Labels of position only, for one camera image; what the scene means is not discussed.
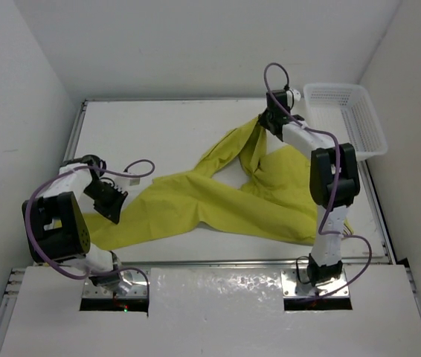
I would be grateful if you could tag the white perforated plastic basket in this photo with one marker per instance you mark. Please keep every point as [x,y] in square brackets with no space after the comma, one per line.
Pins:
[347,111]

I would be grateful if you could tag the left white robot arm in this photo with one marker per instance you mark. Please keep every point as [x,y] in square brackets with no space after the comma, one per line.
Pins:
[54,219]

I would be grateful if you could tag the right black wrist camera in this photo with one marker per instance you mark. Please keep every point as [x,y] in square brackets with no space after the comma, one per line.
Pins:
[284,98]

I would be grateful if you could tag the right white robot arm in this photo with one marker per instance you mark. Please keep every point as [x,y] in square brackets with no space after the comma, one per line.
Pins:
[333,185]

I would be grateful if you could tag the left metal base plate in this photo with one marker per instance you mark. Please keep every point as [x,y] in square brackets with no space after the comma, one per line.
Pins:
[131,283]

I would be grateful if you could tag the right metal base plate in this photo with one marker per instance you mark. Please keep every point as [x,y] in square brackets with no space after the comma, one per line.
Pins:
[295,285]

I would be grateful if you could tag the yellow-green trousers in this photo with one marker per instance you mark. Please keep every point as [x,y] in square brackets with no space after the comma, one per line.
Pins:
[237,187]

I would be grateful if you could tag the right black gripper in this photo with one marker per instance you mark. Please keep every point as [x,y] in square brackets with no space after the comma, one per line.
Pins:
[262,120]

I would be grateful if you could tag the aluminium table frame rail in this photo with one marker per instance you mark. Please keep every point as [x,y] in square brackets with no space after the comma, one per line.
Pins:
[16,276]

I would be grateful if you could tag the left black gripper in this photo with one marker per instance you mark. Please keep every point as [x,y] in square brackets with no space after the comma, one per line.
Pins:
[113,210]

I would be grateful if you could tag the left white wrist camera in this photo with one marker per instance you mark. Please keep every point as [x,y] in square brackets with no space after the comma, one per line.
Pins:
[126,183]

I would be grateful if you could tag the white front cover board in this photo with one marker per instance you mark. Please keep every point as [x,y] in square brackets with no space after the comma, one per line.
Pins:
[215,312]

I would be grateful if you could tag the metal base plate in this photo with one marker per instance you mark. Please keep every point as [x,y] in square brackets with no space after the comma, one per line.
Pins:
[295,285]
[131,283]

